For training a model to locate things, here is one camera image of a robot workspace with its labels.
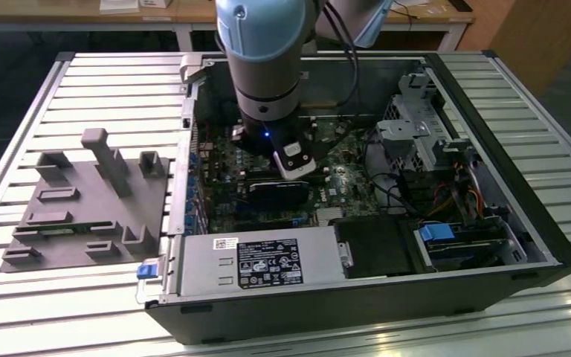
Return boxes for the black RAM slot bank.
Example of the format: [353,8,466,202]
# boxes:
[246,167,330,183]

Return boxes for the black graphics card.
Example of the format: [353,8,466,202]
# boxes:
[246,179,311,208]

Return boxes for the green motherboard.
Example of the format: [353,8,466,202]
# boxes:
[199,118,392,234]

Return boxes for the silver chipset heatsink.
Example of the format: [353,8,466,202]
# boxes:
[317,207,347,225]

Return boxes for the metal disk bay cage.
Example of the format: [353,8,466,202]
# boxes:
[374,73,481,172]

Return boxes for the grey power supply unit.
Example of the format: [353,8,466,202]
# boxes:
[165,227,354,298]

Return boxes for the black drive bay box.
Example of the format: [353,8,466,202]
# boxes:
[330,214,429,280]

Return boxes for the grey parts rack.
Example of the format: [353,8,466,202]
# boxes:
[0,128,177,274]

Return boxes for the blue case latch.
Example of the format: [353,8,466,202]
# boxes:
[137,263,161,280]

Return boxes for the blue disk carrier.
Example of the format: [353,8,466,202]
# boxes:
[418,222,460,247]

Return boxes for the green RAM stick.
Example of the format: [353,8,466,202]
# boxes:
[36,225,117,238]

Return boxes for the wooden desk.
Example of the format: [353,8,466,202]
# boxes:
[0,0,477,53]

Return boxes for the black PC case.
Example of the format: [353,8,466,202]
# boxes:
[145,50,571,347]

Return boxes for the disk drive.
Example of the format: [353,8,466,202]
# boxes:
[414,222,513,271]

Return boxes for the wooden cabinet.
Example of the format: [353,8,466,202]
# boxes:
[458,0,571,94]

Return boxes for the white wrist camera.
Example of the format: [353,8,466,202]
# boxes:
[271,141,318,182]

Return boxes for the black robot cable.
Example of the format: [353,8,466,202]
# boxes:
[310,0,361,109]

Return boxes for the black wire bundle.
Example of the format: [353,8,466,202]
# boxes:
[369,169,421,219]

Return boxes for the small metal latch bracket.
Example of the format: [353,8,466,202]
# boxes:
[337,240,355,268]

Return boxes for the coloured wire bundle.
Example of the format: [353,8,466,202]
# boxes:
[428,174,489,220]

